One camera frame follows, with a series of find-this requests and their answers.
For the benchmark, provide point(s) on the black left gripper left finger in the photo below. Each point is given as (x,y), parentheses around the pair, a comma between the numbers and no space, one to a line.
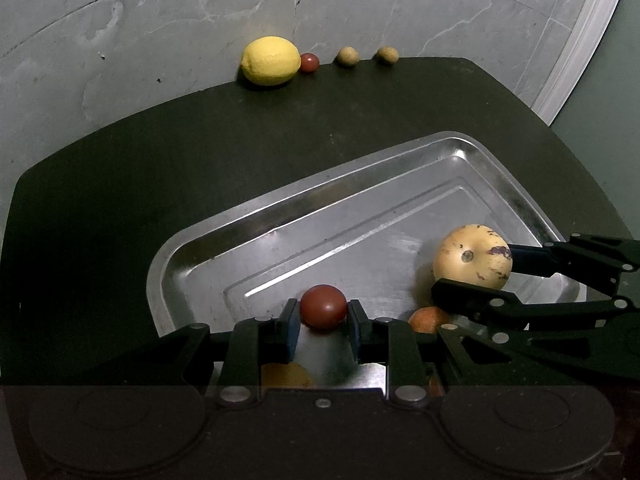
(194,355)

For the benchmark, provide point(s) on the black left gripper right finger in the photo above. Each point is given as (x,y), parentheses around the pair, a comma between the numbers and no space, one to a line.
(388,342)

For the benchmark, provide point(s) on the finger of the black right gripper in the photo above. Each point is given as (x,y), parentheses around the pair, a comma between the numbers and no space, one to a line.
(590,327)
(609,265)

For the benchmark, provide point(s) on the striped pepino melon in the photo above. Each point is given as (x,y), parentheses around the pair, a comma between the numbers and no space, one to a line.
(474,254)

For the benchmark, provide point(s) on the dark red cherry tomato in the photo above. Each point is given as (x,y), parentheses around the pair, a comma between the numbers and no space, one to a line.
(322,307)

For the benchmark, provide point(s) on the green yellow pear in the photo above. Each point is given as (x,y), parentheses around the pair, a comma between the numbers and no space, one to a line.
(283,376)

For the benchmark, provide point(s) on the orange tangerine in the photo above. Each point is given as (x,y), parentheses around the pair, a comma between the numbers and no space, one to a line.
(428,319)

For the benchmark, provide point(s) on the silver metal tray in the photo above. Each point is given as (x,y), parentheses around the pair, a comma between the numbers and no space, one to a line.
(370,228)

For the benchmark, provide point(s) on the black table mat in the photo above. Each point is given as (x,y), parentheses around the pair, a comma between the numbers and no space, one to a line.
(86,222)

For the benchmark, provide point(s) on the small tan longan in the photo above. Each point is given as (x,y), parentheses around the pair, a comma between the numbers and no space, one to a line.
(388,55)
(348,56)

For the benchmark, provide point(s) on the yellow lemon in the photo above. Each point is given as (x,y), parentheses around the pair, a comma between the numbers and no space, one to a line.
(270,60)

